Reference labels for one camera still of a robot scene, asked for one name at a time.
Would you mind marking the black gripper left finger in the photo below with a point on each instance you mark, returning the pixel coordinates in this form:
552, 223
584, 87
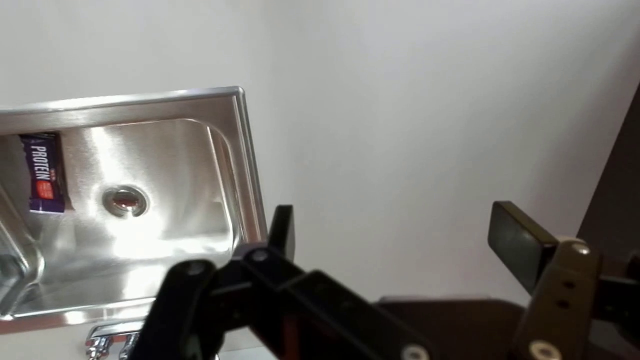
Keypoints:
292, 301

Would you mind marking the stainless steel sink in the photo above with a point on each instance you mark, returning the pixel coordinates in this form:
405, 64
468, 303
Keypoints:
153, 220

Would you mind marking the dark brown cabinet panel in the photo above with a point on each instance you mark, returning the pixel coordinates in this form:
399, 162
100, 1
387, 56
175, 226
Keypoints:
616, 201

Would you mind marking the round metal sink drain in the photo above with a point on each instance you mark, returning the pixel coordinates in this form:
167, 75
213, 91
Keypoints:
124, 201

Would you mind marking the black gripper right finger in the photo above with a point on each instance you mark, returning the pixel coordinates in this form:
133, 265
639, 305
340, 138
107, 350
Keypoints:
561, 292

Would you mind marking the purple protein candy bar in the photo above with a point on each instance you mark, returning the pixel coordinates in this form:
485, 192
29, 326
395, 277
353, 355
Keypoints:
44, 172

